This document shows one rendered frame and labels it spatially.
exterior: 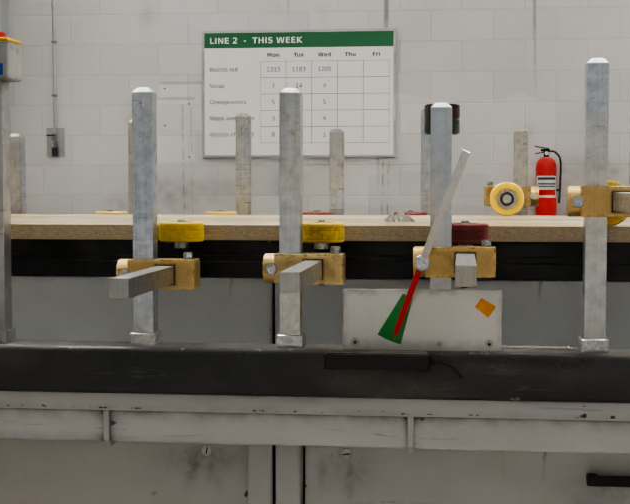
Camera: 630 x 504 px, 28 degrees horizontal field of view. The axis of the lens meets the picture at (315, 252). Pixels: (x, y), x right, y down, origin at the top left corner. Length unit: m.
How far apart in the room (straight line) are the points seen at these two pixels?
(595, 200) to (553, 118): 7.20
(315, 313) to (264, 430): 0.27
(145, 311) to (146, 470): 0.42
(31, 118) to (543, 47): 3.85
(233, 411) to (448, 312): 0.40
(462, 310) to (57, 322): 0.79
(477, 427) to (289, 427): 0.32
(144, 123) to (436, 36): 7.23
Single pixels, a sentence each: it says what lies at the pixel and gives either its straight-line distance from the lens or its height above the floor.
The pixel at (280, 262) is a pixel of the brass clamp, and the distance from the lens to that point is 2.08.
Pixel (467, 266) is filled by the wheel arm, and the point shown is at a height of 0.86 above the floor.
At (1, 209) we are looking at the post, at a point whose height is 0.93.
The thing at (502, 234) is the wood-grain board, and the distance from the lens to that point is 2.23.
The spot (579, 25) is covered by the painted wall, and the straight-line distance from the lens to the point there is 9.33.
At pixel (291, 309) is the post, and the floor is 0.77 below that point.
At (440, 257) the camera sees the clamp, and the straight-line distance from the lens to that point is 2.06.
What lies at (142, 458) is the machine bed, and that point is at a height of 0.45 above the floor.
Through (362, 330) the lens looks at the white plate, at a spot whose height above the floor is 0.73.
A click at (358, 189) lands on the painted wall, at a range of 9.25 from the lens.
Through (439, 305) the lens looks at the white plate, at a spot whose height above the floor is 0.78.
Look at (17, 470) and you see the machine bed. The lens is 2.53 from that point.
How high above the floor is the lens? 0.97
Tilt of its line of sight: 3 degrees down
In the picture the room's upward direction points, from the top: straight up
